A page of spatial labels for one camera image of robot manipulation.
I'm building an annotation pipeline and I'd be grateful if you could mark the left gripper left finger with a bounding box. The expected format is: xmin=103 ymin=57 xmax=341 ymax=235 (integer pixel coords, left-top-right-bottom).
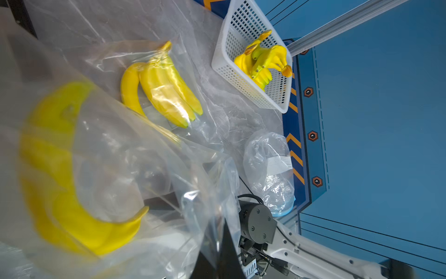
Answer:
xmin=190 ymin=252 xmax=217 ymax=279

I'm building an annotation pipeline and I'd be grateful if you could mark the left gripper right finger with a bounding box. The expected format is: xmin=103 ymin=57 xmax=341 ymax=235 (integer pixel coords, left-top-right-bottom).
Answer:
xmin=217 ymin=223 xmax=246 ymax=279

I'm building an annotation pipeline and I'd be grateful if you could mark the clear zip-top bag blue seal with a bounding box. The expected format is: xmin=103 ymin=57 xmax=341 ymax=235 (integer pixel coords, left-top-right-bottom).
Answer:
xmin=243 ymin=130 xmax=295 ymax=217

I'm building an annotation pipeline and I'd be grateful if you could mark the single yellow banana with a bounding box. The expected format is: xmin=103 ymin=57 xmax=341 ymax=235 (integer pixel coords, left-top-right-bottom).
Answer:
xmin=0 ymin=31 xmax=241 ymax=279

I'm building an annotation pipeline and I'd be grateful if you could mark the bagged banana bunch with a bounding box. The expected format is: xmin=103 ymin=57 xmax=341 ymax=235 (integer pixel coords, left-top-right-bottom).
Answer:
xmin=251 ymin=45 xmax=292 ymax=90
xmin=81 ymin=40 xmax=224 ymax=151
xmin=234 ymin=53 xmax=253 ymax=77

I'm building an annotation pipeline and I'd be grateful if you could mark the yellow banana bunch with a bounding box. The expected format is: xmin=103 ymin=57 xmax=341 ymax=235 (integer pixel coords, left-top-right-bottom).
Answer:
xmin=244 ymin=30 xmax=272 ymax=55

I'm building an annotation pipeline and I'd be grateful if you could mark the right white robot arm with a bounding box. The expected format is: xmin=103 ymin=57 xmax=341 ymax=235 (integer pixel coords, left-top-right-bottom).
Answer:
xmin=238 ymin=194 xmax=418 ymax=279

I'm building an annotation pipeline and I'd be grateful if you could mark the white plastic basket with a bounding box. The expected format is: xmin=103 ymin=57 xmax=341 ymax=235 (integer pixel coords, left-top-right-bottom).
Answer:
xmin=211 ymin=1 xmax=293 ymax=113

